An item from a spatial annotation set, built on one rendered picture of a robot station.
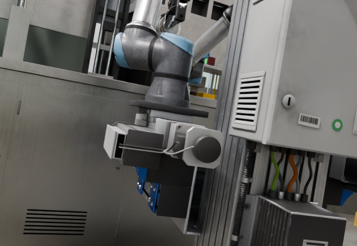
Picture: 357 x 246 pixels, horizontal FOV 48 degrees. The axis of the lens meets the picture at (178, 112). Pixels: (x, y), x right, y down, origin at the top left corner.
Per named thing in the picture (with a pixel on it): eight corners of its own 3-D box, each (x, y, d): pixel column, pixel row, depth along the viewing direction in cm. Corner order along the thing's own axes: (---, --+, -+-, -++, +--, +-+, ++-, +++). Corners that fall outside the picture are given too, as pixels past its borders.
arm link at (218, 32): (257, 3, 155) (170, 79, 177) (269, 11, 164) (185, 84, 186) (243, -18, 160) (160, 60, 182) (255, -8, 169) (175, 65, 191)
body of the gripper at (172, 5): (179, 8, 210) (190, -10, 202) (181, 19, 205) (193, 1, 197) (166, 4, 206) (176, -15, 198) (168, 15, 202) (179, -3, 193)
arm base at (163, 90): (195, 109, 127) (200, 78, 128) (148, 101, 124) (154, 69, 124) (183, 108, 142) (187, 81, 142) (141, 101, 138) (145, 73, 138)
